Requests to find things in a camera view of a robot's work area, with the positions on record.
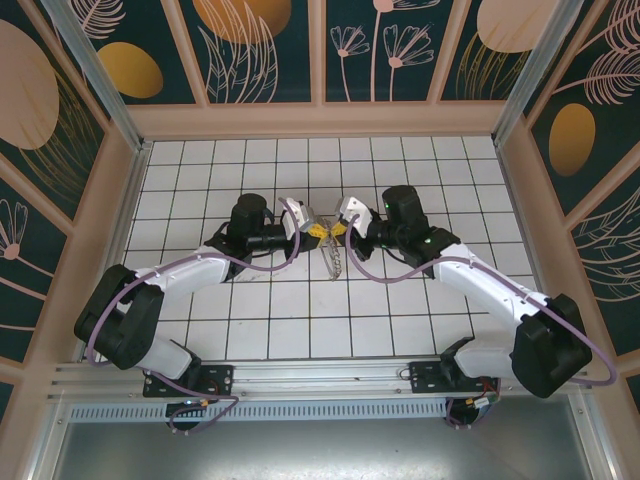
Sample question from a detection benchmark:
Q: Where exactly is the large keyring with small rings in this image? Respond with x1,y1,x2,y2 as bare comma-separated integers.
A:
324,217,350,282

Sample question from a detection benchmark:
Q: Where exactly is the green circuit board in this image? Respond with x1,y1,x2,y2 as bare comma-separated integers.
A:
469,394,501,415

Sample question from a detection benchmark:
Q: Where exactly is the grey metal sheet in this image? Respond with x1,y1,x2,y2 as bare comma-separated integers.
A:
29,394,614,480

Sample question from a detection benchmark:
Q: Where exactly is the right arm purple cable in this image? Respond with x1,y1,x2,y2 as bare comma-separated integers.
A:
345,214,617,431

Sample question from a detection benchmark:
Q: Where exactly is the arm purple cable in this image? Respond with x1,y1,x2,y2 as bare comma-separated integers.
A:
85,197,307,436
345,214,617,431

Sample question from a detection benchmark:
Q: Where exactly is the aluminium side rail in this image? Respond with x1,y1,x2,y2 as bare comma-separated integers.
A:
79,142,151,361

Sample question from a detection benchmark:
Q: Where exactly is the aluminium mounting rail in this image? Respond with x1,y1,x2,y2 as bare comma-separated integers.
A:
47,354,596,404

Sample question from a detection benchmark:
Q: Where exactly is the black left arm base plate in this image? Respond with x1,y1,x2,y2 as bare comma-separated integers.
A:
142,362,236,399

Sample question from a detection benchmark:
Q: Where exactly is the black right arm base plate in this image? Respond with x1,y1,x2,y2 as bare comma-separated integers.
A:
408,358,501,396

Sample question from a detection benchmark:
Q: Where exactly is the slotted grey cable duct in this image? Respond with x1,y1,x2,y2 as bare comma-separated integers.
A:
67,402,451,421

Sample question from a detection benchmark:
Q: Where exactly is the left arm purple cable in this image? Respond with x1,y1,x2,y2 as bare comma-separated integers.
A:
85,197,307,436

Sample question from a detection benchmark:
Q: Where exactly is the aluminium corner post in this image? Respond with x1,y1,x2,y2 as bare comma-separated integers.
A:
492,0,584,146
39,0,151,154

